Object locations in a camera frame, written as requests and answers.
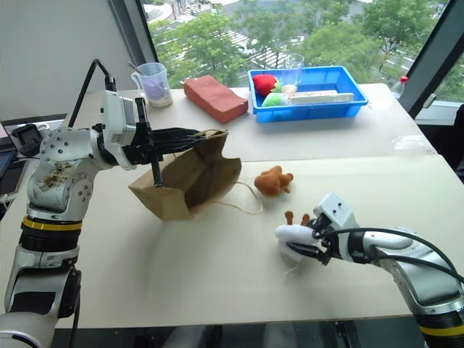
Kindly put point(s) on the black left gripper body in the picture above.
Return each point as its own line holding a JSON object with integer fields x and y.
{"x": 143, "y": 146}

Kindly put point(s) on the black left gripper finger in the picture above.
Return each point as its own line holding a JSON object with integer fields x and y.
{"x": 174, "y": 133}
{"x": 172, "y": 146}

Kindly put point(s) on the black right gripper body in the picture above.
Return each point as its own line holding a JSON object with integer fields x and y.
{"x": 326, "y": 241}

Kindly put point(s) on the white plush toy brown antlers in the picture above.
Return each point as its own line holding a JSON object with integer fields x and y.
{"x": 295, "y": 235}

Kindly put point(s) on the brown paper bag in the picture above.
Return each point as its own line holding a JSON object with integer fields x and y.
{"x": 195, "y": 177}

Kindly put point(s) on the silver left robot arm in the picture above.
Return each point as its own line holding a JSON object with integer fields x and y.
{"x": 54, "y": 181}

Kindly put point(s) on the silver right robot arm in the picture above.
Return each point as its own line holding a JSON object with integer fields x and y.
{"x": 409, "y": 264}

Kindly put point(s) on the red strawberry plush toy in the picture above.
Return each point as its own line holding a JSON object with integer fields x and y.
{"x": 264, "y": 84}

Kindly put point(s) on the green plush toy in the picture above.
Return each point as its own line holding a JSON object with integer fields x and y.
{"x": 273, "y": 100}

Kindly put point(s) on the clear plastic measuring cup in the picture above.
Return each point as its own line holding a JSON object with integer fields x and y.
{"x": 154, "y": 85}

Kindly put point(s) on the red brick block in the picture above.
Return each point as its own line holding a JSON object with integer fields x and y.
{"x": 215, "y": 98}

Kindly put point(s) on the stirring stick in cup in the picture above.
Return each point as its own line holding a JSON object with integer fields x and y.
{"x": 136, "y": 67}

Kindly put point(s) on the blue plastic bin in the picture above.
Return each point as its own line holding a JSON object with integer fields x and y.
{"x": 315, "y": 108}

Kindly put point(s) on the black electronic device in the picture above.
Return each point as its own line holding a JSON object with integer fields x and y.
{"x": 26, "y": 139}

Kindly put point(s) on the clear plastic film piece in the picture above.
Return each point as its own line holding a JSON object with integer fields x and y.
{"x": 407, "y": 142}

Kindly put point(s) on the clear drinking glass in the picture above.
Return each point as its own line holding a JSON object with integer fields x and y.
{"x": 293, "y": 72}

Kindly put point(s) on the dark laptop computer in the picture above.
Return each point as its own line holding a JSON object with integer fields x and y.
{"x": 9, "y": 174}

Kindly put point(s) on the dark chair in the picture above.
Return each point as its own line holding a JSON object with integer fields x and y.
{"x": 453, "y": 145}

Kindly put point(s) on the plastic bottle red cap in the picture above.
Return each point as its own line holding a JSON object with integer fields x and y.
{"x": 398, "y": 88}

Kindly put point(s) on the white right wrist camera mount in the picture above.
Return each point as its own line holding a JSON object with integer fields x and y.
{"x": 337, "y": 212}

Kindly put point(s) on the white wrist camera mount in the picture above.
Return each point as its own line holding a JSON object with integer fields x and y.
{"x": 116, "y": 123}
{"x": 337, "y": 212}

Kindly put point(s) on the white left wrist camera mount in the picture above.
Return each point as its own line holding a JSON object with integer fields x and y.
{"x": 116, "y": 123}

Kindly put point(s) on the dark window frame post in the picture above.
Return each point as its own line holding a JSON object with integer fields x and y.
{"x": 435, "y": 54}

